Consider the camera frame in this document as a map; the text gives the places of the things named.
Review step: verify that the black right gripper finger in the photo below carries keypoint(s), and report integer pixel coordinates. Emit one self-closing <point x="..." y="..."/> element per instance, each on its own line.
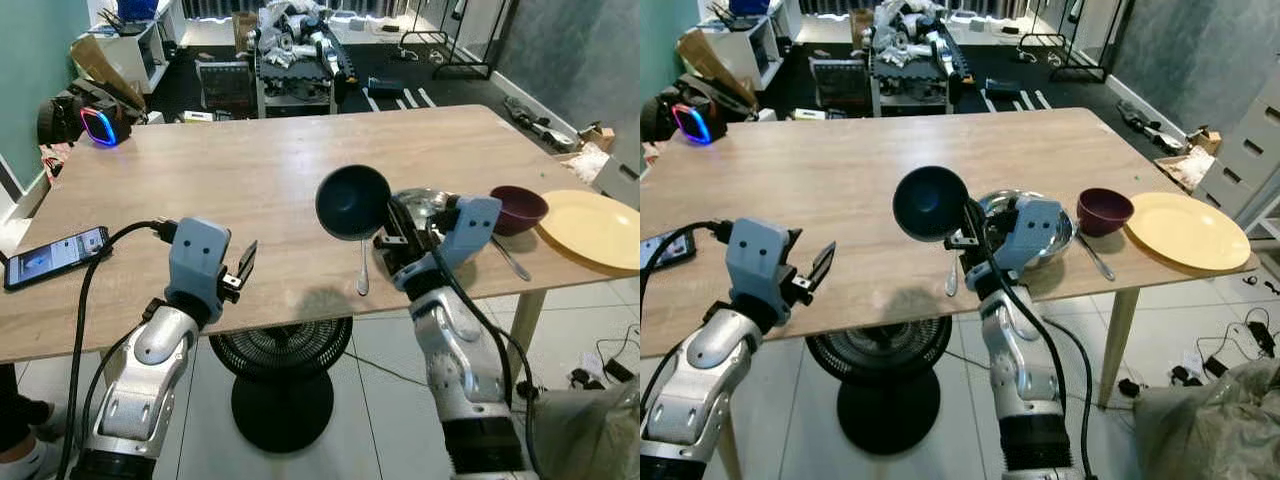
<point x="395" y="222"/>
<point x="972" y="222"/>

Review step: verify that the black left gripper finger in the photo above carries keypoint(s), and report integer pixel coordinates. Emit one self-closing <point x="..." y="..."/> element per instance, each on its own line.
<point x="795" y="240"/>
<point x="823" y="268"/>
<point x="230" y="245"/>
<point x="248" y="265"/>

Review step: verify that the dark navy bowl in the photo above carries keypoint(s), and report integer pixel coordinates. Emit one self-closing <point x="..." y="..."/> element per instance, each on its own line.
<point x="930" y="203"/>
<point x="353" y="202"/>

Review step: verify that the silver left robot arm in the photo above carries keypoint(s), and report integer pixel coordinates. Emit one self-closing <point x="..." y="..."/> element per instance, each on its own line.
<point x="700" y="385"/>
<point x="145" y="380"/>

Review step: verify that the stainless steel bowl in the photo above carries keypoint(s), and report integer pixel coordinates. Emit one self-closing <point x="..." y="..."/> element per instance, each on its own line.
<point x="422" y="200"/>
<point x="1000" y="203"/>

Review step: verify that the silver metal spoon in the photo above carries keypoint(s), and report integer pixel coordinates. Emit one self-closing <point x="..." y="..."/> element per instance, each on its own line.
<point x="951" y="277"/>
<point x="362" y="272"/>

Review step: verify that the small purple bowl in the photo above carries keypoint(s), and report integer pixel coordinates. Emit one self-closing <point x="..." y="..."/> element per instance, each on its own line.
<point x="1105" y="210"/>
<point x="518" y="208"/>

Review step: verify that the black floor fan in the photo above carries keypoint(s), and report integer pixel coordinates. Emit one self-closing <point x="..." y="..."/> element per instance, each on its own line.
<point x="885" y="400"/>
<point x="285" y="400"/>

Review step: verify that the black smartphone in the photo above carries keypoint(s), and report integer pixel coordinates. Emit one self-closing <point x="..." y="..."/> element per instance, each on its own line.
<point x="55" y="257"/>
<point x="662" y="252"/>

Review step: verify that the wooden table leg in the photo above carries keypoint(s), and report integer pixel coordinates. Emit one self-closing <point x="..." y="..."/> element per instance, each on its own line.
<point x="525" y="325"/>
<point x="728" y="450"/>
<point x="1118" y="340"/>

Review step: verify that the black device with blue light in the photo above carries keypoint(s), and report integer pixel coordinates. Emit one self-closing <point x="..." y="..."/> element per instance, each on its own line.
<point x="95" y="120"/>
<point x="690" y="118"/>

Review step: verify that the yellow round plate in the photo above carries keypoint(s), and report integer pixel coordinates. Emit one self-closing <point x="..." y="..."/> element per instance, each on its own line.
<point x="592" y="230"/>
<point x="1187" y="230"/>

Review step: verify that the cluttered metal cart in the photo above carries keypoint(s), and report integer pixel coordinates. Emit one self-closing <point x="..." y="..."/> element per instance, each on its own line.
<point x="915" y="55"/>
<point x="300" y="55"/>

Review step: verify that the green woven sack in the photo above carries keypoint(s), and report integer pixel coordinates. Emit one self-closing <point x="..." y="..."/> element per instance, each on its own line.
<point x="590" y="435"/>
<point x="1210" y="425"/>

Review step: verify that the person's foot in white shoe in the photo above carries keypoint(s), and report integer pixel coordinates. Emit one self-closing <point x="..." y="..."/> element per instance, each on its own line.
<point x="25" y="440"/>

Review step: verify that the white drawer cabinet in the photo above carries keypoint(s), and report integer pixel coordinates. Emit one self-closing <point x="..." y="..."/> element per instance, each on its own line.
<point x="1250" y="150"/>

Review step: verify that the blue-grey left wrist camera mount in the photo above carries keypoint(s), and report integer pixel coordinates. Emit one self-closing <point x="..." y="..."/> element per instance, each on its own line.
<point x="760" y="258"/>
<point x="195" y="255"/>

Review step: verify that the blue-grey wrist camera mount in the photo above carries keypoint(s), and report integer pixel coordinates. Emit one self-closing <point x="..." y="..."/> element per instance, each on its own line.
<point x="1038" y="232"/>
<point x="472" y="228"/>
<point x="760" y="258"/>
<point x="195" y="255"/>

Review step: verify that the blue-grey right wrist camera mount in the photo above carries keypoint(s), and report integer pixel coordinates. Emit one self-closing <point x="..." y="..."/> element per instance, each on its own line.
<point x="1038" y="232"/>
<point x="472" y="228"/>

